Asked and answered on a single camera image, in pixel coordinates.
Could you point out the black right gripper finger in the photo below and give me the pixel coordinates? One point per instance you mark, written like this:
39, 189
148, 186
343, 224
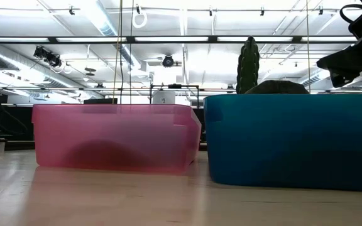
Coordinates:
354, 59
340, 80

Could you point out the grey denim cap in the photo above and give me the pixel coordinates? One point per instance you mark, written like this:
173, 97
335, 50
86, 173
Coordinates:
276, 88

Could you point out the blue plastic bin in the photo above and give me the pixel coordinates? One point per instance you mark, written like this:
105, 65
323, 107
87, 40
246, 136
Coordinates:
294, 141

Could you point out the green cactus plant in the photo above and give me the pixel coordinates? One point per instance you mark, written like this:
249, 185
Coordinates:
248, 66

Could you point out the round black ceiling device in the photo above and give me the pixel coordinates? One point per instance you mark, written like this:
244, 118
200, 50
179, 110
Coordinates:
168, 61

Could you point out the long ceiling light bar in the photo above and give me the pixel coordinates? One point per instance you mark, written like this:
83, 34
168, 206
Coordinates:
171, 39

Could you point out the white box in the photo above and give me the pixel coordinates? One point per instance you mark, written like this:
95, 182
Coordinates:
163, 98

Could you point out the pink translucent plastic bin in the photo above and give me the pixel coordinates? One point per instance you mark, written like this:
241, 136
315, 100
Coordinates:
115, 125

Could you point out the black computer monitor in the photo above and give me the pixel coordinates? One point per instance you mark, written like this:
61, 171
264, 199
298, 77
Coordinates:
99, 101

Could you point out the silver ceiling air duct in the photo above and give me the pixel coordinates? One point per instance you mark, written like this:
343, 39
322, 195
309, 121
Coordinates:
313, 78
108, 28

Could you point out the black metal frame rig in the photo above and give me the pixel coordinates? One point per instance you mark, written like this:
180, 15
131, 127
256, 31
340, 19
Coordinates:
174, 85

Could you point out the black ceiling-mounted camera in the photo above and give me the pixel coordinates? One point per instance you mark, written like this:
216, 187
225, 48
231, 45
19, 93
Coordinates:
47, 56

